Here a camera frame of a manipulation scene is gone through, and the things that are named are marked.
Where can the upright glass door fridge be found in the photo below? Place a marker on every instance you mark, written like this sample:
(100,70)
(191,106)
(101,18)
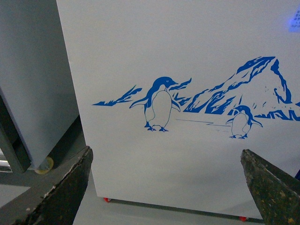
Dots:
(35,77)

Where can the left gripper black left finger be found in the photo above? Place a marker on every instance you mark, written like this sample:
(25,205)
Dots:
(56,198)

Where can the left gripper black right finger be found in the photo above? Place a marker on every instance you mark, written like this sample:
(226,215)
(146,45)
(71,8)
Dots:
(275,193)

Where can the white chest freezer blue rim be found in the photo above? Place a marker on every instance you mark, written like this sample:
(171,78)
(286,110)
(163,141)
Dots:
(171,91)

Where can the yellow fridge caster wheel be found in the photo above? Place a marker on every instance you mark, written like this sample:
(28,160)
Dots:
(45,167)

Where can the red freezer foot right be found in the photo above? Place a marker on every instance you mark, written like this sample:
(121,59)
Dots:
(243,219)

